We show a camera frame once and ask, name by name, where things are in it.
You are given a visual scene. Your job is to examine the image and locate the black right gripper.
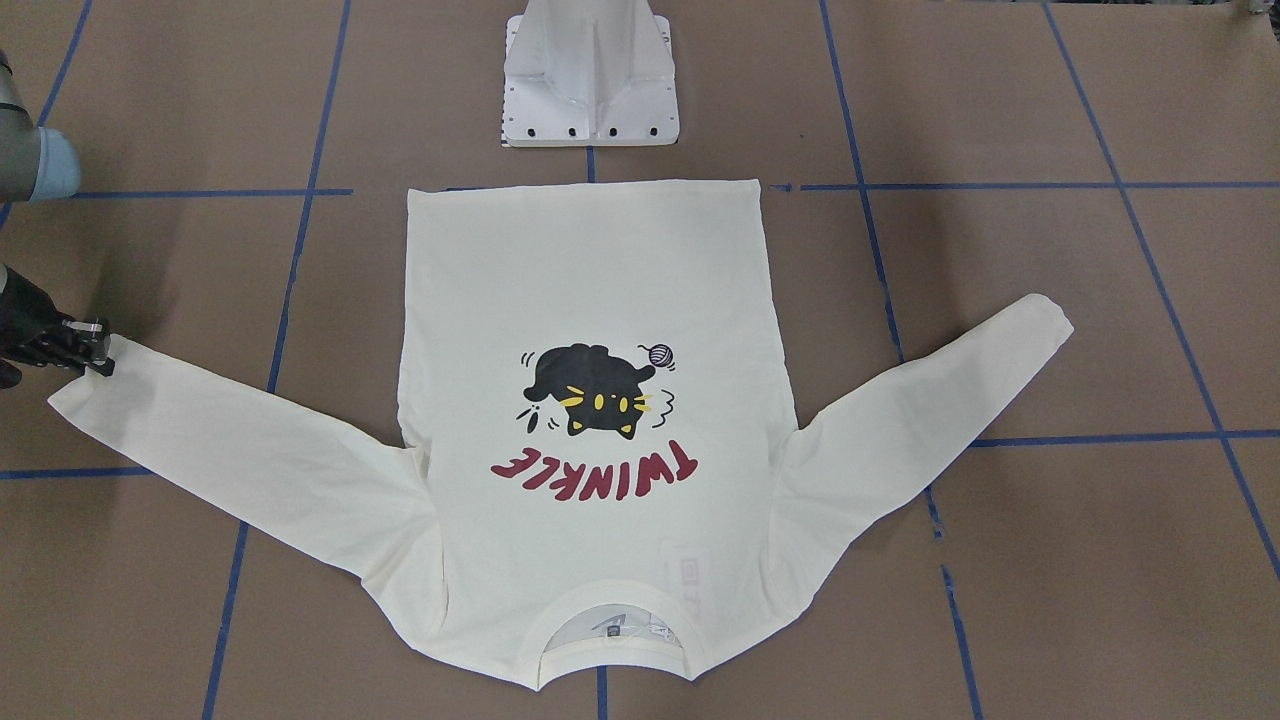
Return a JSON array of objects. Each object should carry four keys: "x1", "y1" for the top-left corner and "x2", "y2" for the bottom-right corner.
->
[{"x1": 1, "y1": 265, "x2": 115, "y2": 389}]

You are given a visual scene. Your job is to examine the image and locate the cream long-sleeve cat shirt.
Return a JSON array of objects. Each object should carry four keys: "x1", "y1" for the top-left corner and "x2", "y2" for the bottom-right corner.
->
[{"x1": 49, "y1": 179, "x2": 1073, "y2": 691}]

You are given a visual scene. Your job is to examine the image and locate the white camera mast base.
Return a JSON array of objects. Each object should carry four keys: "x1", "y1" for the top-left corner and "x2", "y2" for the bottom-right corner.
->
[{"x1": 500, "y1": 1, "x2": 681, "y2": 149}]

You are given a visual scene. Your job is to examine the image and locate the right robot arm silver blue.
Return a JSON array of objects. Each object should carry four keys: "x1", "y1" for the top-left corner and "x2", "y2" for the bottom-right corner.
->
[{"x1": 1, "y1": 54, "x2": 115, "y2": 389}]

